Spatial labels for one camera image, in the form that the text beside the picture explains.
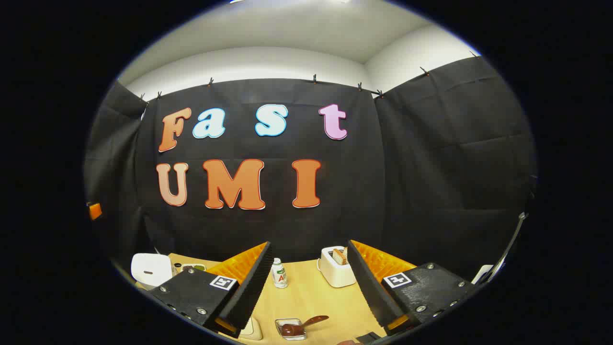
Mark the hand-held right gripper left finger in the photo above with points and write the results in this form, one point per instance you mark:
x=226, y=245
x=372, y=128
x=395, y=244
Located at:
x=251, y=292

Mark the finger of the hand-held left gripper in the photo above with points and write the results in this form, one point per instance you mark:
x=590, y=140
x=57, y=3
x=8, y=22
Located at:
x=95, y=211

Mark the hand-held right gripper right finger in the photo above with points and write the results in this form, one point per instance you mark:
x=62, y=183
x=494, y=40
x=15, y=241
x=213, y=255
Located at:
x=371, y=292

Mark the brown wooden spoon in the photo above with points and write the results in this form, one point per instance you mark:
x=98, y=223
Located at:
x=306, y=323

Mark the white rice cooker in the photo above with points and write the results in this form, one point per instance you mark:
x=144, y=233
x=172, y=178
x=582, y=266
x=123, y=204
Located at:
x=151, y=270

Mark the white drink bottle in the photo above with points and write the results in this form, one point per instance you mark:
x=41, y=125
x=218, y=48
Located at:
x=279, y=275

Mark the clear glass dish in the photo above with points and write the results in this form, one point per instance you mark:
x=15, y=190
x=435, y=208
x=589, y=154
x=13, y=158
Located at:
x=253, y=330

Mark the white toaster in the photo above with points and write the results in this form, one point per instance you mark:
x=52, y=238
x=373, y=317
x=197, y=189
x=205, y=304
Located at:
x=335, y=274

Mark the toasted bread slice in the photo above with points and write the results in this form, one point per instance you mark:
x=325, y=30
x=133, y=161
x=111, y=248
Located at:
x=339, y=256

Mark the white divided bean dish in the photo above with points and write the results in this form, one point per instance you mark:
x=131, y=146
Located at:
x=194, y=267

